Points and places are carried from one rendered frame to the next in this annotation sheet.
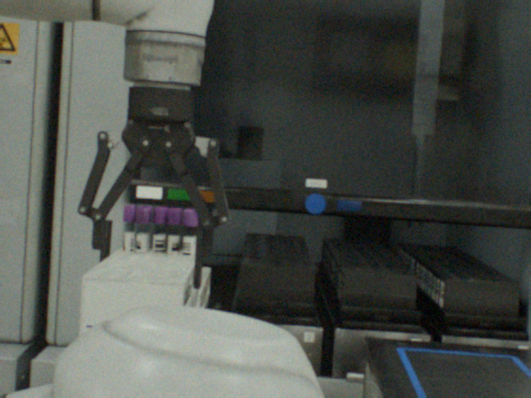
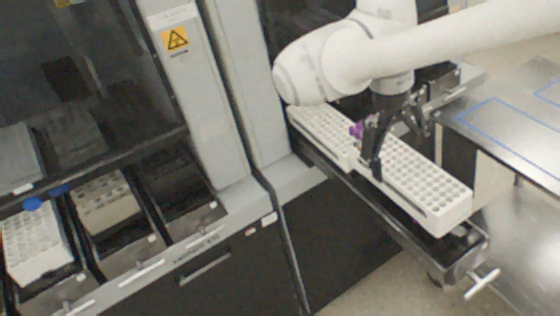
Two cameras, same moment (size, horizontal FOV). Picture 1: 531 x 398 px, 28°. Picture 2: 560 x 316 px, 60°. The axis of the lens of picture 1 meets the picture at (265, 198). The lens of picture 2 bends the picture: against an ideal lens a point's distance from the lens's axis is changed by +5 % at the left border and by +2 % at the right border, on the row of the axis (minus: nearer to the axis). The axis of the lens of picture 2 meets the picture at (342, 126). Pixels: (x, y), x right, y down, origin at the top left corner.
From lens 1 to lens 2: 1.02 m
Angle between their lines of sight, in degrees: 44
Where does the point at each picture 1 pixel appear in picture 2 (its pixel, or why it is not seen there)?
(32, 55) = (199, 40)
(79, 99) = (235, 52)
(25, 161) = (218, 99)
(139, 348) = not seen: outside the picture
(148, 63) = (399, 85)
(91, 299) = (442, 222)
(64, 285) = (260, 143)
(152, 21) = not seen: hidden behind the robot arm
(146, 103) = (398, 103)
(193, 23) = not seen: hidden behind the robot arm
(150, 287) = (462, 202)
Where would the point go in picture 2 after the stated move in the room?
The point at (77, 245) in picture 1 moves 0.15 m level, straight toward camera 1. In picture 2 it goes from (260, 123) to (296, 145)
